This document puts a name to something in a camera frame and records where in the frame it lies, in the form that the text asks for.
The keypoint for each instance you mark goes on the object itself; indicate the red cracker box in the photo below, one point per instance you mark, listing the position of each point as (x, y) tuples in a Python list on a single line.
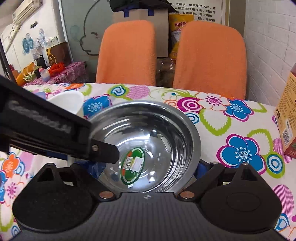
[(286, 116)]

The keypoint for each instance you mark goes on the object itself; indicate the cardboard box with blue straps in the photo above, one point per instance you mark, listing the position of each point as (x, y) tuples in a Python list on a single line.
[(160, 20)]

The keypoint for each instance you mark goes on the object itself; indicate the white ceramic bowl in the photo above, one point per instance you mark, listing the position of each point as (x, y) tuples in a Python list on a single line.
[(71, 101)]

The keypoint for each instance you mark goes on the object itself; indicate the stainless steel bowl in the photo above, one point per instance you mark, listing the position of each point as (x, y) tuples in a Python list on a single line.
[(159, 147)]

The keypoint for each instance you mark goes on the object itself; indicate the floral tablecloth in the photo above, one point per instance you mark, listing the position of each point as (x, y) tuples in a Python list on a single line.
[(231, 130)]

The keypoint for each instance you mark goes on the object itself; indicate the yellow snack bag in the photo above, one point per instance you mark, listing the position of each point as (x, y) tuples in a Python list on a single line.
[(176, 23)]

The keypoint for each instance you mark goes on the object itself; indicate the wall poster with text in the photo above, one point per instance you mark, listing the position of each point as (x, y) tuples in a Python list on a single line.
[(202, 10)]

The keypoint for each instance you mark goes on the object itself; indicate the white air conditioner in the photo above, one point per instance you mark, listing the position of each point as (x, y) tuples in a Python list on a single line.
[(24, 10)]

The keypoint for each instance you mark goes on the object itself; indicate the right orange chair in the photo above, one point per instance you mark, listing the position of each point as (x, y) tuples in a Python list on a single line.
[(211, 58)]

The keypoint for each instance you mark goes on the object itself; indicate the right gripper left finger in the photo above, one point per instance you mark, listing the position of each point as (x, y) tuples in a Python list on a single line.
[(87, 175)]

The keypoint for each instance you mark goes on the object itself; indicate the brown gift bag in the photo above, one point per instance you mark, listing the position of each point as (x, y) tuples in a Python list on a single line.
[(59, 54)]

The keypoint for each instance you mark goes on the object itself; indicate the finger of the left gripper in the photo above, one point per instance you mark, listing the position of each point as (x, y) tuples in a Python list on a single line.
[(103, 152)]

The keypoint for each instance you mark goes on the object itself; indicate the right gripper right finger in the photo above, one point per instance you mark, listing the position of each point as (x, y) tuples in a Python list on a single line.
[(208, 175)]

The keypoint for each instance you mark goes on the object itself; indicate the orange chair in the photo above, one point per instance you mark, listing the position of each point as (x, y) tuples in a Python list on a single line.
[(127, 54), (211, 58)]

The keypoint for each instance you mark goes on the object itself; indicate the pink floral side table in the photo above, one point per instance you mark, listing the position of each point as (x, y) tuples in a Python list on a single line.
[(74, 73)]

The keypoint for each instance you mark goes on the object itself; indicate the left orange chair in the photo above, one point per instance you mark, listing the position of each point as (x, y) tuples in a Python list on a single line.
[(127, 54)]

